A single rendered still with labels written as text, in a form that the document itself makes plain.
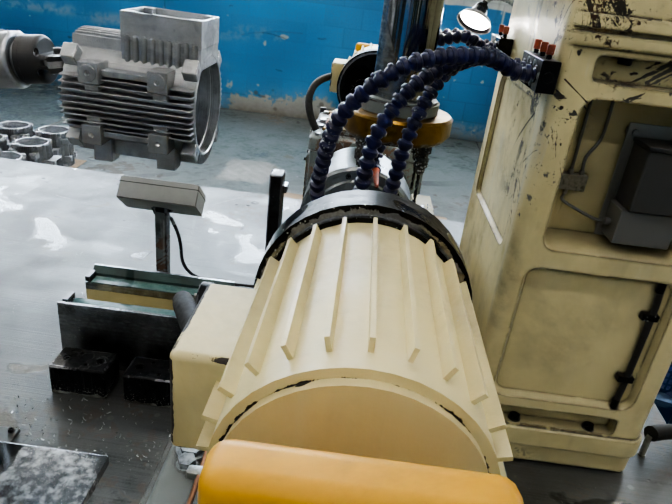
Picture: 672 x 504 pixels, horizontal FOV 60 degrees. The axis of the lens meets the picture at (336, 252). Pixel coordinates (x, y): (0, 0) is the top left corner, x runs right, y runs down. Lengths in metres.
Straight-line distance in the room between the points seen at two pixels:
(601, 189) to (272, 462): 0.79
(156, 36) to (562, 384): 0.83
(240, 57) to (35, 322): 5.59
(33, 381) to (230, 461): 0.98
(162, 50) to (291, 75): 5.73
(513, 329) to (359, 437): 0.67
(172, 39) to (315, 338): 0.68
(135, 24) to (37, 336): 0.68
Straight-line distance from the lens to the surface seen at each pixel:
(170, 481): 0.50
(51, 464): 0.88
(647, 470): 1.22
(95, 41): 0.99
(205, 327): 0.38
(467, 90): 6.61
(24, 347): 1.30
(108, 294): 1.26
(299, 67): 6.61
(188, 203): 1.27
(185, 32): 0.92
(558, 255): 0.90
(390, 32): 0.92
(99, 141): 0.95
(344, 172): 1.22
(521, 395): 1.03
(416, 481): 0.25
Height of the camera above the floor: 1.53
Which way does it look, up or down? 26 degrees down
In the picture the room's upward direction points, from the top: 7 degrees clockwise
